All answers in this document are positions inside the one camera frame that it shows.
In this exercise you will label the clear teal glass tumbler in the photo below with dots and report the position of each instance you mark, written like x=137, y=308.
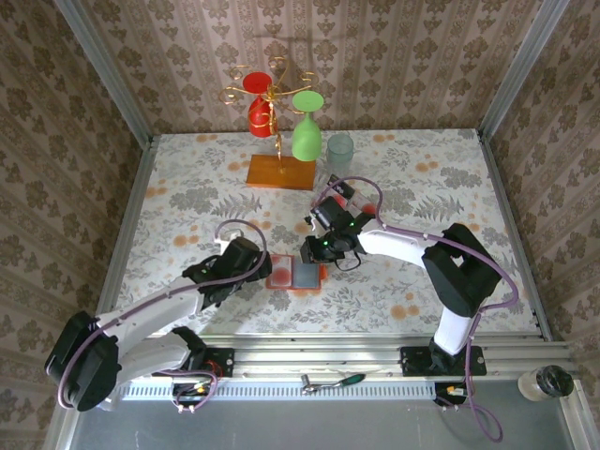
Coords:
x=340, y=157

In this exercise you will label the aluminium mounting rail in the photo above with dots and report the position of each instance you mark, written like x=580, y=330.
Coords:
x=319, y=356

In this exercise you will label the glass jar black lid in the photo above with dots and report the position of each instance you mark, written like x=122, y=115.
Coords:
x=555, y=380

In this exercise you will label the black base connector block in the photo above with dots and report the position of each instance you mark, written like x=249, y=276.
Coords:
x=443, y=397
x=187, y=396

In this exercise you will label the clear acrylic card tray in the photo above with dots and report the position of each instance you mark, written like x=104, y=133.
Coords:
x=361, y=197

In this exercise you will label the black Vip card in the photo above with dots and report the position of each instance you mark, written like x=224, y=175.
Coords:
x=343, y=189

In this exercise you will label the orange card holder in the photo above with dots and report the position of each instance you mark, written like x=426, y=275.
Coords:
x=307, y=276

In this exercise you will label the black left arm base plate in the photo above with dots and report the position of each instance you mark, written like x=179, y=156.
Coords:
x=225, y=361

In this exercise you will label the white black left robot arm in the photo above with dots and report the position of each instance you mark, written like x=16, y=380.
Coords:
x=154, y=307

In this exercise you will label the red wine glass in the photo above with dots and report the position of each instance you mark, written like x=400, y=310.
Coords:
x=260, y=122

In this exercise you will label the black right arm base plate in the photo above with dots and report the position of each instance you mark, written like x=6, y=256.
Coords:
x=415, y=361

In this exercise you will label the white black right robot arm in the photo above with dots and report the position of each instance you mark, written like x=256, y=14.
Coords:
x=398, y=244

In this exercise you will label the white card with red dot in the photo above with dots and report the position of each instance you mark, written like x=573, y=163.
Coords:
x=281, y=276
x=340, y=202
x=370, y=207

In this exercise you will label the grey metal front panel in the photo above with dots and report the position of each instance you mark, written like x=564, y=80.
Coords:
x=304, y=426

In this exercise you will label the aluminium table side rail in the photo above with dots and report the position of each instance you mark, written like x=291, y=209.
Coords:
x=500, y=187
x=132, y=211

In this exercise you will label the green wine glass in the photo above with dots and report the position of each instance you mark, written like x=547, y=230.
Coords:
x=307, y=140

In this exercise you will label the aluminium frame post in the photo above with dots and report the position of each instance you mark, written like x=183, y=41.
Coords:
x=522, y=70
x=104, y=70

